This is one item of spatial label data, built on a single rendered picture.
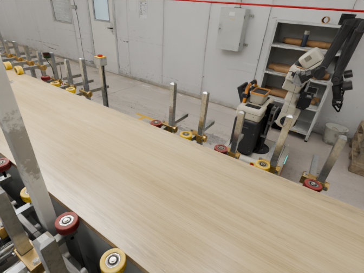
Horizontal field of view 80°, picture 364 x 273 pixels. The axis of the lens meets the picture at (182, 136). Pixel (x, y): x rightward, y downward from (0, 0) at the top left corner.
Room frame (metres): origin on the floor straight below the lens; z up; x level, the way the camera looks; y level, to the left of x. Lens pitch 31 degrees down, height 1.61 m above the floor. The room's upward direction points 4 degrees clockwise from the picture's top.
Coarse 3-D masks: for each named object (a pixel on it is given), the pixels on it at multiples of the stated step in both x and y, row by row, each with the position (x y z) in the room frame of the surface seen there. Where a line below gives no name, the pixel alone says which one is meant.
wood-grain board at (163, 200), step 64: (0, 128) 1.11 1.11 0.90; (64, 128) 1.17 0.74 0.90; (128, 128) 1.23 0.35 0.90; (64, 192) 0.65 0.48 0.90; (128, 192) 0.67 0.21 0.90; (192, 192) 0.70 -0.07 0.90; (256, 192) 0.73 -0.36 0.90; (128, 256) 0.40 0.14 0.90; (192, 256) 0.41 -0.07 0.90; (256, 256) 0.43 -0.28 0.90; (320, 256) 0.45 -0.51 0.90
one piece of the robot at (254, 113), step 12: (252, 84) 2.20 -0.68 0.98; (240, 108) 1.99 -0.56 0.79; (252, 108) 1.96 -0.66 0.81; (264, 108) 2.01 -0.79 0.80; (252, 120) 1.92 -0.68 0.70; (264, 120) 2.04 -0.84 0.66; (252, 132) 1.90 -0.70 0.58; (264, 132) 2.05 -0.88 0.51; (240, 144) 1.95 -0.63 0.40; (252, 144) 1.90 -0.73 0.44
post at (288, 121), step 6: (288, 114) 1.05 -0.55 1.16; (288, 120) 1.03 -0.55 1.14; (288, 126) 1.02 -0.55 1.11; (282, 132) 1.03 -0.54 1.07; (282, 138) 1.03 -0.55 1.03; (276, 144) 1.04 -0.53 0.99; (282, 144) 1.02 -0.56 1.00; (276, 150) 1.03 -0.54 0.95; (276, 156) 1.03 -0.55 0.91; (270, 162) 1.04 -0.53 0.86; (276, 162) 1.02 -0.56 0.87
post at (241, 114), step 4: (240, 112) 1.16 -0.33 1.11; (244, 112) 1.17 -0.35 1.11; (240, 116) 1.16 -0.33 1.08; (244, 116) 1.17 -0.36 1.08; (240, 120) 1.16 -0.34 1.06; (236, 124) 1.17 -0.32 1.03; (240, 124) 1.15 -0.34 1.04; (236, 128) 1.16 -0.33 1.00; (240, 128) 1.15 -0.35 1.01; (236, 132) 1.16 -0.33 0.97; (240, 132) 1.17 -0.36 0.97; (236, 136) 1.16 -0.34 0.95; (232, 140) 1.17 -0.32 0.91; (236, 140) 1.15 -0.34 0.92; (232, 144) 1.16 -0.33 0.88; (236, 144) 1.15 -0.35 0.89; (232, 148) 1.16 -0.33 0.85; (236, 148) 1.16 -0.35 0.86
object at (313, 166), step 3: (315, 156) 1.16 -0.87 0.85; (318, 156) 1.16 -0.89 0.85; (312, 159) 1.15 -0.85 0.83; (315, 159) 1.12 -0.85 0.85; (312, 162) 1.08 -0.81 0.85; (315, 162) 1.09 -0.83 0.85; (312, 165) 1.06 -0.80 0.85; (315, 165) 1.06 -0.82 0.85; (312, 168) 1.02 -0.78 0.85; (315, 168) 1.03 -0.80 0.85; (309, 171) 1.02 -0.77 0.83; (312, 171) 1.00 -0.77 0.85; (315, 171) 1.00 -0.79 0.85; (315, 174) 0.97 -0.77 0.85
